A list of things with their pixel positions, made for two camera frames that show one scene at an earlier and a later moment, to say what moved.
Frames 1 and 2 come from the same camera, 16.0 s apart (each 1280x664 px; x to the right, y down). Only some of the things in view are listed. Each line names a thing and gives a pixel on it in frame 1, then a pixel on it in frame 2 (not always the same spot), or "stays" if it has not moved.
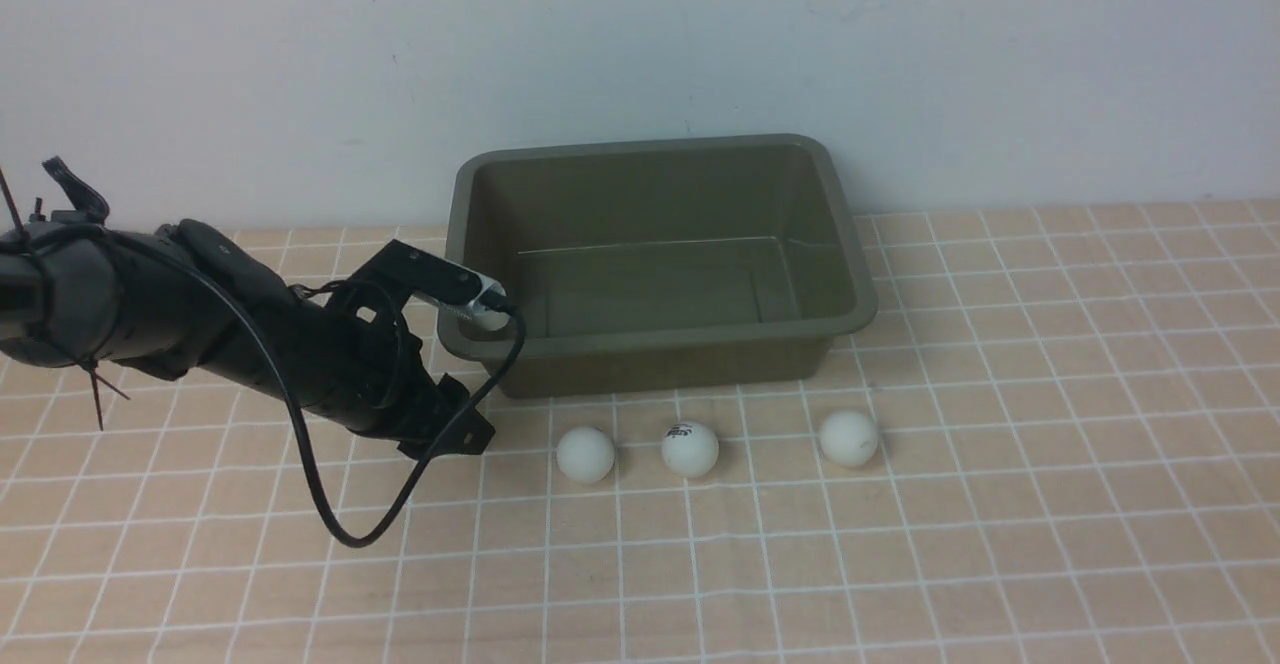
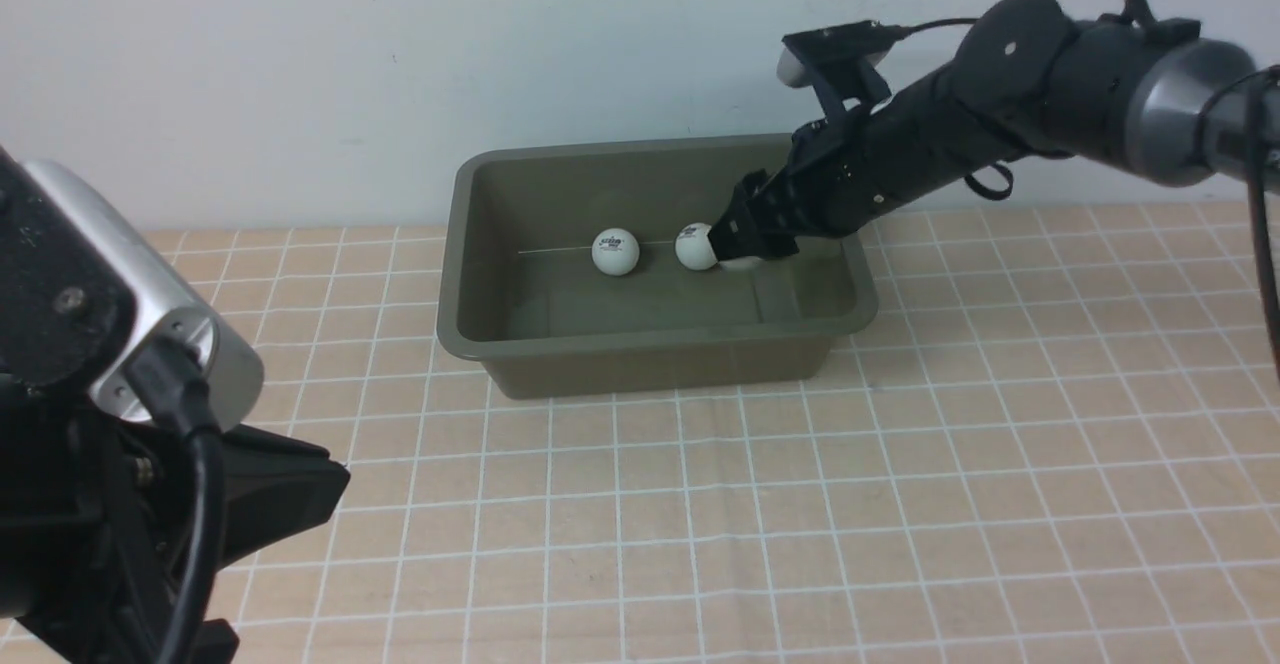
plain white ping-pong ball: [848, 438] to [743, 265]
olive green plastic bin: [661, 265] stays
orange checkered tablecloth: [1055, 438] stays
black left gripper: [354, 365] to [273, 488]
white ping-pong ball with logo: [690, 449] to [693, 247]
